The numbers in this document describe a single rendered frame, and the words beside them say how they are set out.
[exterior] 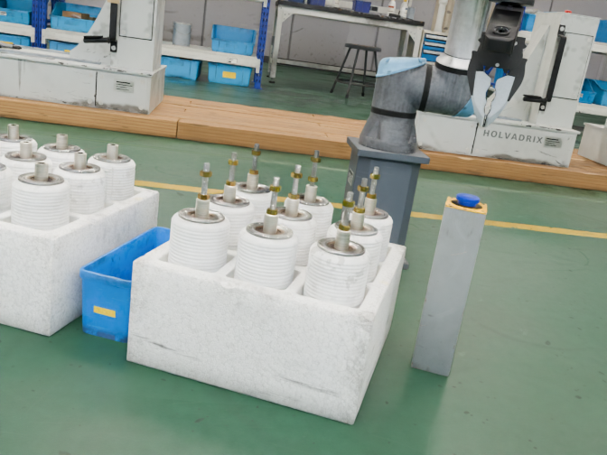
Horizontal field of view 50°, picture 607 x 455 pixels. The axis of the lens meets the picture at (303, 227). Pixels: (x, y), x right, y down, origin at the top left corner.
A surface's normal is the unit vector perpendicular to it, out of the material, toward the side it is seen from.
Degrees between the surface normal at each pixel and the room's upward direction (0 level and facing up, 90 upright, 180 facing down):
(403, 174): 90
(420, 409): 0
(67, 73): 90
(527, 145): 90
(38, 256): 90
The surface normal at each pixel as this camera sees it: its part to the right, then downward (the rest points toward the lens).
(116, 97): 0.08, 0.31
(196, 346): -0.27, 0.25
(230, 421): 0.14, -0.95
